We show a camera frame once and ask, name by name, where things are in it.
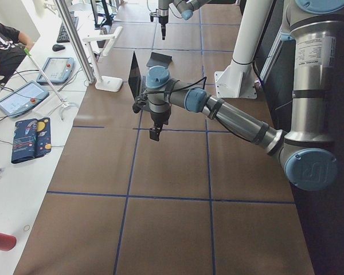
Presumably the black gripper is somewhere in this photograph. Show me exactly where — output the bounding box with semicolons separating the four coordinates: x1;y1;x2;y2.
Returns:
148;103;170;142
150;9;169;40

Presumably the grey laptop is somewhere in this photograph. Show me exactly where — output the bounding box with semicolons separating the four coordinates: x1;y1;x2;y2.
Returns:
128;52;146;101

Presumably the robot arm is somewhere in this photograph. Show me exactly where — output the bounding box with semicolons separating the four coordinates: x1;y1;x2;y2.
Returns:
134;1;344;191
150;0;210;40

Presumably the black desk mouse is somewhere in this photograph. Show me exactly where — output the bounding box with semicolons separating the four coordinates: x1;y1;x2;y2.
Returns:
52;44;65;52

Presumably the white stick green tip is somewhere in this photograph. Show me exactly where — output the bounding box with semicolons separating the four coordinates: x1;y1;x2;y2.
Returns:
24;48;68;108

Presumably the black keyboard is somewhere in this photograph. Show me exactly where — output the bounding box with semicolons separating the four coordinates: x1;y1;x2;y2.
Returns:
56;16;80;44

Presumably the blue teach pendant far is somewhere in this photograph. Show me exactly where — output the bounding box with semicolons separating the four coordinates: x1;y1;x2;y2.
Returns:
42;57;75;84

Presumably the blue teach pendant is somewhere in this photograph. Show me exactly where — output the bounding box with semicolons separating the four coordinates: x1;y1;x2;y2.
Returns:
0;81;49;118
42;57;75;84

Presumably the dark blue patterned pouch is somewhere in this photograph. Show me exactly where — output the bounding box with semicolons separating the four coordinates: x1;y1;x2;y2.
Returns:
11;117;52;164

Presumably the blue teach pendant near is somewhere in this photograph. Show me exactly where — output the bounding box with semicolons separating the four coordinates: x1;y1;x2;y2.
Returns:
0;81;49;118

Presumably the seated person in black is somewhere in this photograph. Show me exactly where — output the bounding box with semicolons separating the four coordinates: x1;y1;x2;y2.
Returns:
0;23;34;84

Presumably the red cylinder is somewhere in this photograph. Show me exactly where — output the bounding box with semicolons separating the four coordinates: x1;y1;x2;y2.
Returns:
0;233;17;252

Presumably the aluminium frame post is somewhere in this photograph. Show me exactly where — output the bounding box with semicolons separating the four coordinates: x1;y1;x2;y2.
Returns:
54;0;95;84

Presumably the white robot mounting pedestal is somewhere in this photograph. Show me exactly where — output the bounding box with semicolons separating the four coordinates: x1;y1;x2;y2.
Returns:
214;0;273;99

